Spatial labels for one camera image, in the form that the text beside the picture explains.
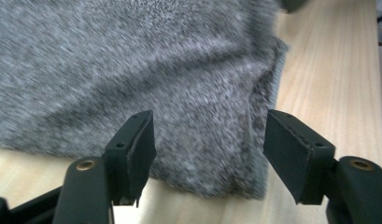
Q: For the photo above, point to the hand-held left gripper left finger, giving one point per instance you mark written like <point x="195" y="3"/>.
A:
<point x="132" y="161"/>

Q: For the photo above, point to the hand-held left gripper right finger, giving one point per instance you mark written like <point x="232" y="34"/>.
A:
<point x="291" y="155"/>

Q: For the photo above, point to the grey towel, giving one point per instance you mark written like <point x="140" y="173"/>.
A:
<point x="123" y="84"/>

